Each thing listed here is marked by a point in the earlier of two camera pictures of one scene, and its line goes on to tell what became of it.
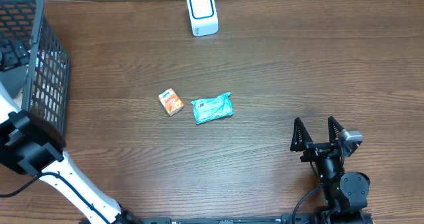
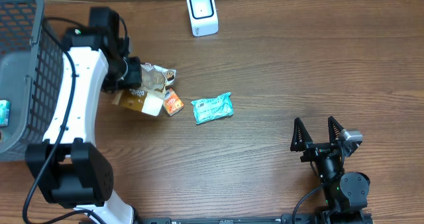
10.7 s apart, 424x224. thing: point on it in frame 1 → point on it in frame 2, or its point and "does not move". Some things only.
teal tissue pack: x=213 y=109 does not move
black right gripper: x=315 y=150 does not move
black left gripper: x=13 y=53 → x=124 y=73
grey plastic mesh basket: x=42 y=85 does not move
